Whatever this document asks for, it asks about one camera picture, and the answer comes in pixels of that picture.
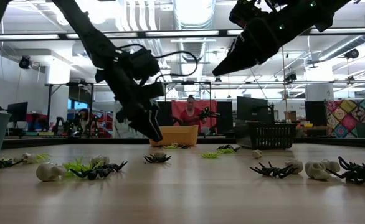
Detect silver ventilation duct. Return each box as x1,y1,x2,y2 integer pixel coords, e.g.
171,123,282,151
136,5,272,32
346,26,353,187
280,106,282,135
171,0,216,63

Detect person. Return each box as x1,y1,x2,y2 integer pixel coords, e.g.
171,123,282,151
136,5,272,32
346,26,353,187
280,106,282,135
173,95,208,127
76,108,92,134

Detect black mesh basket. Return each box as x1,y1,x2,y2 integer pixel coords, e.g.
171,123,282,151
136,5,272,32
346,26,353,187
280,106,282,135
234,123,298,150

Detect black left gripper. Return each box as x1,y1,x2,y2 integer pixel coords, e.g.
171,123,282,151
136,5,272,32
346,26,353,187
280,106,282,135
95,60,165,142

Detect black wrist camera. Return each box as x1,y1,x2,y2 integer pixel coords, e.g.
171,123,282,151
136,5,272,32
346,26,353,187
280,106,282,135
128,48,161,79
228,0,258,30

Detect red hanging cloth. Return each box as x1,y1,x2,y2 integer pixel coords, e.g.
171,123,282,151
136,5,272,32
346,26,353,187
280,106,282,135
171,99,218,133

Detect colourful patchwork quilt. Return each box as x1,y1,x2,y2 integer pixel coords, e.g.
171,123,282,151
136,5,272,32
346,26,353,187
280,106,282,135
325,98,365,139

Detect black overhead crossbar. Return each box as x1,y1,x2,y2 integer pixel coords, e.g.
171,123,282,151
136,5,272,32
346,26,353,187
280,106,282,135
0,27,365,41

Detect black left camera cable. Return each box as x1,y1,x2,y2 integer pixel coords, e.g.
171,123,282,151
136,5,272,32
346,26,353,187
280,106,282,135
116,43,199,82

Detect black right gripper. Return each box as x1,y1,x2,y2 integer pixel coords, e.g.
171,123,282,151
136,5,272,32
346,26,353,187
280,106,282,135
212,18,285,77

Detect black background rig frame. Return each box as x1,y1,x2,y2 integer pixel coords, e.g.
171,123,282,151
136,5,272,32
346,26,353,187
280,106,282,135
45,81,213,138

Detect thin vertical pole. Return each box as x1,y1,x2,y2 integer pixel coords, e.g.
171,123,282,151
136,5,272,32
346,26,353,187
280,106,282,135
280,46,288,125

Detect yellow plastic bin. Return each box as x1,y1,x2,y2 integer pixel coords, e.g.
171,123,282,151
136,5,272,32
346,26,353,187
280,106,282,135
149,124,199,147

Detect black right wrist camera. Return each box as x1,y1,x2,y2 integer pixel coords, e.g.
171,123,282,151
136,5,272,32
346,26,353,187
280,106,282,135
228,0,258,30

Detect red low partition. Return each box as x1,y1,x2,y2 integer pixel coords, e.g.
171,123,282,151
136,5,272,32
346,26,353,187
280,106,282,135
26,112,113,138

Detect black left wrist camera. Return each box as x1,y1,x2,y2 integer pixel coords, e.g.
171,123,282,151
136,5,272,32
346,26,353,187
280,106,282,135
128,48,161,79

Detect black computer monitor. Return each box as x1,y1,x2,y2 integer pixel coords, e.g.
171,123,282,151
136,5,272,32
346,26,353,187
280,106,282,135
6,101,29,123
304,100,328,127
237,96,276,124

